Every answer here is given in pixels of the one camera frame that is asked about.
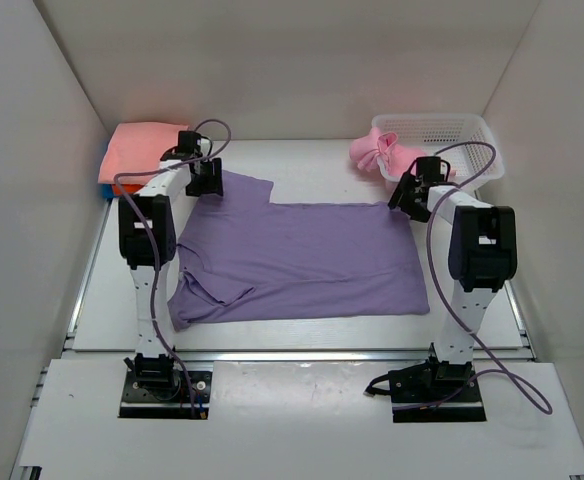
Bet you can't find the purple t shirt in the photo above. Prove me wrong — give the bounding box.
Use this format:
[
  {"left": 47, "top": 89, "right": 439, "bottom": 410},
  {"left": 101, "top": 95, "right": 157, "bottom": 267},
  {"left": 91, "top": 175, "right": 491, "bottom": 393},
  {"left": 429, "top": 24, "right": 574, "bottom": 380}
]
[{"left": 168, "top": 172, "right": 430, "bottom": 331}]

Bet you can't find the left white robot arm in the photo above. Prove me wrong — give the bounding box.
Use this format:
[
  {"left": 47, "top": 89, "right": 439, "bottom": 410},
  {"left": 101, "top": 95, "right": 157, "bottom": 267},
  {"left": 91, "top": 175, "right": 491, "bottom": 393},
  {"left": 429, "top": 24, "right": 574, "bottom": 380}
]
[{"left": 114, "top": 128, "right": 223, "bottom": 402}]

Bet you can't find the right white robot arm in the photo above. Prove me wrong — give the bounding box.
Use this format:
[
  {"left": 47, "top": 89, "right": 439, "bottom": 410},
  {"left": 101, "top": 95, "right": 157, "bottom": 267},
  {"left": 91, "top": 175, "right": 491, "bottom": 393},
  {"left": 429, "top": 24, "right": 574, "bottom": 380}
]
[{"left": 388, "top": 156, "right": 517, "bottom": 401}]

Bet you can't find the white plastic basket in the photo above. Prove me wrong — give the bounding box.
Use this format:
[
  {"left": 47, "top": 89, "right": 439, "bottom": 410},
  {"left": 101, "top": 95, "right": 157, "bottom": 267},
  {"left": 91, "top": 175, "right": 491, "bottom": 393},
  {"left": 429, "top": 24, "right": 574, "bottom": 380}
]
[{"left": 371, "top": 113, "right": 497, "bottom": 184}]

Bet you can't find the folded salmon pink t shirt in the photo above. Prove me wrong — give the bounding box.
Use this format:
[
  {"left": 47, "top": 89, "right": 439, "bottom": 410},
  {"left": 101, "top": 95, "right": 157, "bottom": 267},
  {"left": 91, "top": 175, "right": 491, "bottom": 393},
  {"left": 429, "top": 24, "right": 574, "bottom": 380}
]
[{"left": 98, "top": 122, "right": 189, "bottom": 185}]

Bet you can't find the folded orange t shirt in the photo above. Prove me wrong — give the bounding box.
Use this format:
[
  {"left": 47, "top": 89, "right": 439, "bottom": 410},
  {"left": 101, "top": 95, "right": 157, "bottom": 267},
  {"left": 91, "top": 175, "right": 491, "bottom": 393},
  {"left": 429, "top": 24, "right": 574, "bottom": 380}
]
[{"left": 111, "top": 184, "right": 143, "bottom": 197}]

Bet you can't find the folded blue t shirt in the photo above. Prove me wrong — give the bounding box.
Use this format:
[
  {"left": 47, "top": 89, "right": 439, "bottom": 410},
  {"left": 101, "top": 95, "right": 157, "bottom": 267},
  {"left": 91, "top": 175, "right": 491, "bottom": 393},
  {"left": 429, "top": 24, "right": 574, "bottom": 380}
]
[{"left": 100, "top": 184, "right": 116, "bottom": 199}]

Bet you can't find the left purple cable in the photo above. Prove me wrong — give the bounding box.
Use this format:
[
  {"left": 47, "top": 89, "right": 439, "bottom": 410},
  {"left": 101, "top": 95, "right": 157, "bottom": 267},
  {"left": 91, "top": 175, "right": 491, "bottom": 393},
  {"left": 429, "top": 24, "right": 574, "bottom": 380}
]
[{"left": 113, "top": 118, "right": 233, "bottom": 420}]

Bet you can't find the purple cable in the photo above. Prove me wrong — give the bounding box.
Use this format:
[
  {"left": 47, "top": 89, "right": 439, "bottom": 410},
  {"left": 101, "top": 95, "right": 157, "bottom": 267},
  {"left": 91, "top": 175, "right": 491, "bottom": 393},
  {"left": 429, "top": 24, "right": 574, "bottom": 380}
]
[
  {"left": 392, "top": 140, "right": 554, "bottom": 417},
  {"left": 113, "top": 118, "right": 233, "bottom": 420}
]

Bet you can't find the aluminium rail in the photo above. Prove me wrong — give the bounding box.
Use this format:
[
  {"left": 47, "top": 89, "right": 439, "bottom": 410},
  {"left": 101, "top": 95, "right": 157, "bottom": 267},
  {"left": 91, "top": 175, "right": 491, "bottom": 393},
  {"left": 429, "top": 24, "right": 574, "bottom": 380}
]
[{"left": 61, "top": 333, "right": 535, "bottom": 363}]

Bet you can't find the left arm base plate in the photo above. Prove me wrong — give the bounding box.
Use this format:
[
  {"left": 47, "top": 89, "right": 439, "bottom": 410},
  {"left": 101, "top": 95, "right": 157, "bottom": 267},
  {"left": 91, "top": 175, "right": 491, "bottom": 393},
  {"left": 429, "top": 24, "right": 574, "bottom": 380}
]
[{"left": 118, "top": 370, "right": 213, "bottom": 420}]

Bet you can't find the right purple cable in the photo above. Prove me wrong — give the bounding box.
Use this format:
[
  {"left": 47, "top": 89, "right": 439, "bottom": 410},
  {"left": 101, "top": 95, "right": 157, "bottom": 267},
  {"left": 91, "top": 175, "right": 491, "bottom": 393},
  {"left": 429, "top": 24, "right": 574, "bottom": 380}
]
[{"left": 392, "top": 140, "right": 554, "bottom": 417}]

